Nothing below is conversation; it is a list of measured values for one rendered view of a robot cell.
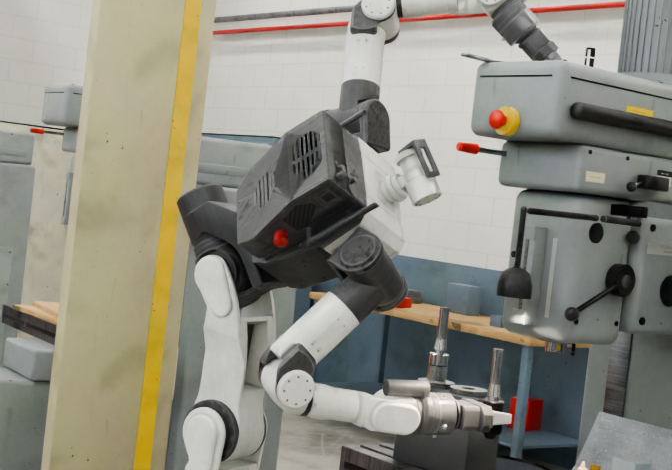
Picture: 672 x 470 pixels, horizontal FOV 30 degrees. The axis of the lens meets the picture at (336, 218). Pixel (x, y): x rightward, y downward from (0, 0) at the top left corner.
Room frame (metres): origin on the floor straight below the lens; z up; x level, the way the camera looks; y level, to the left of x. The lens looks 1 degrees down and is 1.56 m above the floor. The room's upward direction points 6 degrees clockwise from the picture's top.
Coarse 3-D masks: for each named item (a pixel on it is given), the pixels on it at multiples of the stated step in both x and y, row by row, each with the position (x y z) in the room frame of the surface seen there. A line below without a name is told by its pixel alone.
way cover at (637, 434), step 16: (608, 416) 3.07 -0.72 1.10; (592, 432) 3.08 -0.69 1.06; (608, 432) 3.05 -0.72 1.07; (624, 432) 3.01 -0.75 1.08; (640, 432) 2.98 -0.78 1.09; (656, 432) 2.95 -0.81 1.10; (592, 448) 3.05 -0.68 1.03; (608, 448) 3.02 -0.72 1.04; (624, 448) 2.99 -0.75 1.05; (640, 448) 2.96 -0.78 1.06; (656, 448) 2.93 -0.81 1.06; (576, 464) 3.06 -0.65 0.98; (608, 464) 2.99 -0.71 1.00; (656, 464) 2.90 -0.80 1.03
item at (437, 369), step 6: (432, 360) 3.00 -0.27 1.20; (438, 360) 3.00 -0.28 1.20; (444, 360) 3.00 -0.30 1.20; (432, 366) 3.00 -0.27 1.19; (438, 366) 3.00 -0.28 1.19; (444, 366) 3.00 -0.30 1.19; (432, 372) 3.00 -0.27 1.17; (438, 372) 3.00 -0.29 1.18; (444, 372) 3.00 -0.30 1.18; (432, 378) 3.00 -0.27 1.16; (438, 378) 3.00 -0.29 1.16; (444, 378) 3.00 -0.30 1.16
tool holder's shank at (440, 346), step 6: (444, 312) 3.01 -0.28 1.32; (444, 318) 3.01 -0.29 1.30; (438, 324) 3.02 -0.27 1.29; (444, 324) 3.01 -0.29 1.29; (438, 330) 3.01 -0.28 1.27; (444, 330) 3.01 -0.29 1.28; (438, 336) 3.01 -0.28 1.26; (444, 336) 3.01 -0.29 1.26; (438, 342) 3.01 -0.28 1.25; (444, 342) 3.01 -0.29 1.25; (438, 348) 3.01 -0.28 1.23; (444, 348) 3.01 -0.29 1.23
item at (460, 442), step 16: (432, 384) 2.98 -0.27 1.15; (448, 384) 2.99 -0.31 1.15; (480, 400) 2.89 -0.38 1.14; (464, 432) 2.88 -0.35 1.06; (480, 432) 2.90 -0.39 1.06; (400, 448) 3.00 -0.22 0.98; (416, 448) 2.97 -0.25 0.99; (432, 448) 2.94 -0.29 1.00; (448, 448) 2.90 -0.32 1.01; (464, 448) 2.87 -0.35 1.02; (480, 448) 2.90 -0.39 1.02; (496, 448) 2.95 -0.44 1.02; (416, 464) 2.97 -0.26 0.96; (432, 464) 2.93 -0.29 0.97; (448, 464) 2.90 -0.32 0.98; (464, 464) 2.87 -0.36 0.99; (480, 464) 2.91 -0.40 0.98
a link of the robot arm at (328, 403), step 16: (272, 368) 2.49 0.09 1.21; (272, 384) 2.46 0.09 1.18; (320, 384) 2.53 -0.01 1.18; (320, 400) 2.50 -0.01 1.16; (336, 400) 2.52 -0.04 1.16; (352, 400) 2.53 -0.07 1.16; (304, 416) 2.52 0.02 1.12; (320, 416) 2.51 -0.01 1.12; (336, 416) 2.52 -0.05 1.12; (352, 416) 2.53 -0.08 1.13
